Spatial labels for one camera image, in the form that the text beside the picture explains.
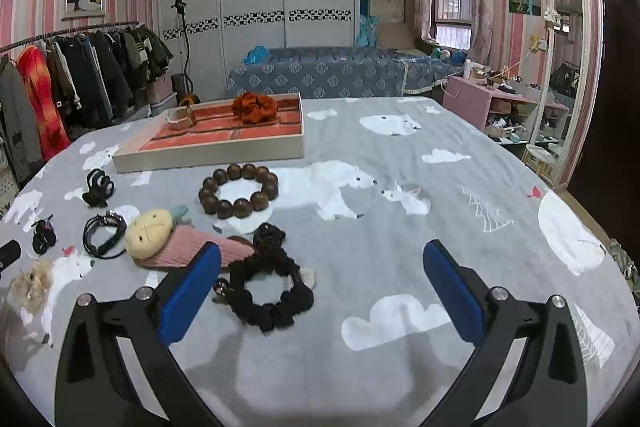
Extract jewelry tray with red lining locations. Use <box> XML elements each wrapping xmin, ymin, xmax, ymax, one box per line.
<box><xmin>111</xmin><ymin>93</ymin><xmax>306</xmax><ymax>174</ymax></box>

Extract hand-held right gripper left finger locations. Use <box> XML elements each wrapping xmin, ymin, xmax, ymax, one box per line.
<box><xmin>54</xmin><ymin>241</ymin><xmax>223</xmax><ymax>427</ymax></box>

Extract brown wooden bead bracelet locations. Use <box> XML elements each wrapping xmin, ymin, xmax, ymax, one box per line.
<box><xmin>198</xmin><ymin>163</ymin><xmax>279</xmax><ymax>219</ymax></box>

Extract orange scrunchie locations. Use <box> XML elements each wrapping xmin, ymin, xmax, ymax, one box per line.
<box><xmin>231</xmin><ymin>92</ymin><xmax>279</xmax><ymax>125</ymax></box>

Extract white framed standing mirror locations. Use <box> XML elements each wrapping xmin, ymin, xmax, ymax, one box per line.
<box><xmin>522</xmin><ymin>0</ymin><xmax>596</xmax><ymax>188</ymax></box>

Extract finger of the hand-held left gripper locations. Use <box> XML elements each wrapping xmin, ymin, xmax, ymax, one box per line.
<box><xmin>0</xmin><ymin>239</ymin><xmax>22</xmax><ymax>280</ymax></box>

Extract silver metal bangle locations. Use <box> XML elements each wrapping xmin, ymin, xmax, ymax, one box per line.
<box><xmin>166</xmin><ymin>105</ymin><xmax>197</xmax><ymax>131</ymax></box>

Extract bed with blue patterned cover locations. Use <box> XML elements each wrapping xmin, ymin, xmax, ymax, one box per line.
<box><xmin>225</xmin><ymin>47</ymin><xmax>463</xmax><ymax>100</ymax></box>

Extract black braided cord bracelet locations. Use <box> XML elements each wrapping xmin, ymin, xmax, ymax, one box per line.
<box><xmin>82</xmin><ymin>210</ymin><xmax>128</xmax><ymax>259</ymax></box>

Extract pineapple plush hair accessory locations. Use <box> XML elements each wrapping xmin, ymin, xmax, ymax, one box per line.
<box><xmin>124</xmin><ymin>205</ymin><xmax>256</xmax><ymax>270</ymax></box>

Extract white stool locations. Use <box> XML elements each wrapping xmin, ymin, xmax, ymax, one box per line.
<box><xmin>522</xmin><ymin>144</ymin><xmax>557</xmax><ymax>180</ymax></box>

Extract clothes rack with hanging clothes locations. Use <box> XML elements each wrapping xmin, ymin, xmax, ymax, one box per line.
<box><xmin>0</xmin><ymin>21</ymin><xmax>173</xmax><ymax>188</ymax></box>

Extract blue hanging garment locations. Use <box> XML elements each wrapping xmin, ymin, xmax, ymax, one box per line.
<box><xmin>355</xmin><ymin>0</ymin><xmax>382</xmax><ymax>48</ymax></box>

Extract dark wooden door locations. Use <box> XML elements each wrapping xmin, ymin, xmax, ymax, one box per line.
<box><xmin>570</xmin><ymin>0</ymin><xmax>640</xmax><ymax>238</ymax></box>

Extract pink desk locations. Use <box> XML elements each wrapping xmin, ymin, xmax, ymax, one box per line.
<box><xmin>442</xmin><ymin>76</ymin><xmax>571</xmax><ymax>132</ymax></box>

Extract black scrunchie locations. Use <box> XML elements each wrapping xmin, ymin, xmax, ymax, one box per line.
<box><xmin>214</xmin><ymin>222</ymin><xmax>316</xmax><ymax>333</ymax></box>

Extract white storage box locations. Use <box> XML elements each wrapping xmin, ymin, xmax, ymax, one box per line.
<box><xmin>149</xmin><ymin>93</ymin><xmax>179</xmax><ymax>118</ymax></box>

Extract beige scrunchie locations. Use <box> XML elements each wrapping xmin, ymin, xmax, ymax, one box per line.
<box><xmin>10</xmin><ymin>258</ymin><xmax>55</xmax><ymax>308</ymax></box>

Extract black looped claw clip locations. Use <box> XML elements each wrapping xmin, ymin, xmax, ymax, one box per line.
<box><xmin>81</xmin><ymin>168</ymin><xmax>116</xmax><ymax>209</ymax></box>

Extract garment steamer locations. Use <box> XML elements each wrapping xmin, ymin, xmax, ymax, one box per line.
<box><xmin>170</xmin><ymin>0</ymin><xmax>201</xmax><ymax>106</ymax></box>

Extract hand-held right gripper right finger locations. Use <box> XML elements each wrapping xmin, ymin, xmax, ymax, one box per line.
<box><xmin>422</xmin><ymin>239</ymin><xmax>591</xmax><ymax>427</ymax></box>

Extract black hair clip colourful trim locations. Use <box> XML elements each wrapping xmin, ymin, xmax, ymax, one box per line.
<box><xmin>31</xmin><ymin>216</ymin><xmax>57</xmax><ymax>255</ymax></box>

